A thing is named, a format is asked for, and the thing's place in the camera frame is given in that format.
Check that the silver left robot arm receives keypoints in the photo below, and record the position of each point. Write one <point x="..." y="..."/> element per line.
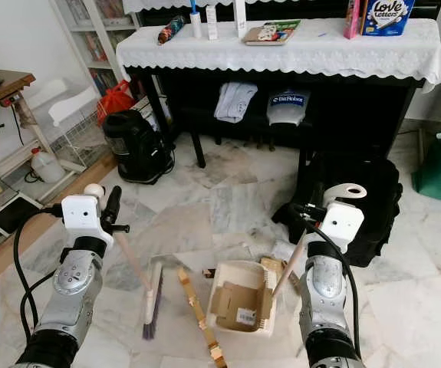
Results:
<point x="70" y="284"/>

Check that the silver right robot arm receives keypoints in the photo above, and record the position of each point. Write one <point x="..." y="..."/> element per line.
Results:
<point x="327" y="291"/>

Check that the brown wooden floor beam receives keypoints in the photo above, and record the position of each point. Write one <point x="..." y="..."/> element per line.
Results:
<point x="36" y="230"/>

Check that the black fabric bag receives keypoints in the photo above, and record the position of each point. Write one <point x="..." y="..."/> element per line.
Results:
<point x="381" y="215"/>

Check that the white plastic jug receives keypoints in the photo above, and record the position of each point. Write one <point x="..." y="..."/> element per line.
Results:
<point x="47" y="165"/>

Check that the white cap with blue print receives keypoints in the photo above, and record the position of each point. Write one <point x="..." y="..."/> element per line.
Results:
<point x="287" y="109"/>

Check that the black upright piano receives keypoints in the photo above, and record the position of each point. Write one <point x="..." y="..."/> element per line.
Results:
<point x="358" y="107"/>

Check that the red plastic bag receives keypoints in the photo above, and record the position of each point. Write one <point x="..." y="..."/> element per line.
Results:
<point x="114" y="104"/>

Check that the small dark scrap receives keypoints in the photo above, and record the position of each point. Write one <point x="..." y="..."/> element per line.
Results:
<point x="209" y="273"/>

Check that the folded pale grey shirt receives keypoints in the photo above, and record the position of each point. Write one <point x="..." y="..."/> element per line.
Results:
<point x="235" y="102"/>

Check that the wooden topped sewing table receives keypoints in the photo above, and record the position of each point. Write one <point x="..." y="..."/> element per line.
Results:
<point x="9" y="79"/>

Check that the white bookshelf with books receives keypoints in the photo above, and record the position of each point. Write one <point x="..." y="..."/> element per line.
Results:
<point x="97" y="38"/>

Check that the colourful picture book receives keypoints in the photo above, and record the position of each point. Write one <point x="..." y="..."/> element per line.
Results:
<point x="272" y="33"/>

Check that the pink box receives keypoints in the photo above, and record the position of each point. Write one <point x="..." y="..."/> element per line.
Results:
<point x="353" y="17"/>

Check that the blue Love Letters box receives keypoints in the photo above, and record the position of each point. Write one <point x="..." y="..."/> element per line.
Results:
<point x="387" y="15"/>

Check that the tall white tube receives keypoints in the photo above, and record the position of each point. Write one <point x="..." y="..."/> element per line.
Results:
<point x="241" y="17"/>

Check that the short white tube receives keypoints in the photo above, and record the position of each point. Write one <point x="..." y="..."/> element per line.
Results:
<point x="212" y="24"/>

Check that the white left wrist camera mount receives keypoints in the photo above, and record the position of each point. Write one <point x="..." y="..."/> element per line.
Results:
<point x="82" y="218"/>

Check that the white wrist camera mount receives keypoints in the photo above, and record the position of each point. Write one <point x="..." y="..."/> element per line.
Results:
<point x="344" y="225"/>
<point x="82" y="218"/>

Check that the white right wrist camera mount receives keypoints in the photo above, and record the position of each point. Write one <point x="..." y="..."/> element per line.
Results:
<point x="344" y="225"/>

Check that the black pad in white frame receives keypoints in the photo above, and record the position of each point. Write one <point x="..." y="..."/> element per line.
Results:
<point x="14" y="213"/>

